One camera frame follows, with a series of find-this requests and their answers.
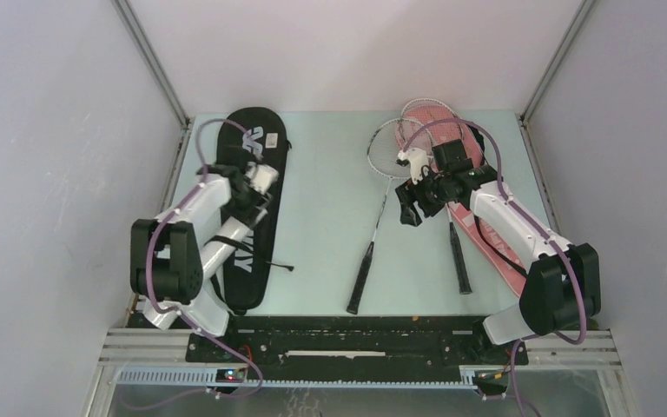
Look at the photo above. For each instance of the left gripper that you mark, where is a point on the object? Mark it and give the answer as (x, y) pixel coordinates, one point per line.
(259, 200)

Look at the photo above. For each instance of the left aluminium frame post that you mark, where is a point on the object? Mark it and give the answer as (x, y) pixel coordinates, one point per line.
(138, 34)

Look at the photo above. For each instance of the aluminium frame post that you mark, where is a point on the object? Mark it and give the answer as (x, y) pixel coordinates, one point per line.
(138, 34)
(568, 39)

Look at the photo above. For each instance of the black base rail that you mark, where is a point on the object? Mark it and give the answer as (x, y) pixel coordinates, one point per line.
(364, 349)

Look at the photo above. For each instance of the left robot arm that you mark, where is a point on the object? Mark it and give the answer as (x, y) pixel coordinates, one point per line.
(209, 200)

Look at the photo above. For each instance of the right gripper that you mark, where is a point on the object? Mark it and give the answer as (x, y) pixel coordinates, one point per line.
(409, 215)

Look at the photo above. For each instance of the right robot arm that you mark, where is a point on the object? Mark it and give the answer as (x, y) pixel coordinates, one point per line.
(561, 287)

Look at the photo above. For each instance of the right aluminium frame post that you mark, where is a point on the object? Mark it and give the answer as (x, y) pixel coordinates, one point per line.
(568, 39)

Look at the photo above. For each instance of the black racket bag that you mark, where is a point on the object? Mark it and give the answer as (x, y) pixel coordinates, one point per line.
(245, 273)

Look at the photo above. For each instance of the pink sport racket bag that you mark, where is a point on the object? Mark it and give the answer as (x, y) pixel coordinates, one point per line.
(483, 236)

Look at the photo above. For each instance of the white shuttlecock tube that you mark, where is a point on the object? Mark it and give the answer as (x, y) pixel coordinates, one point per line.
(171, 265)

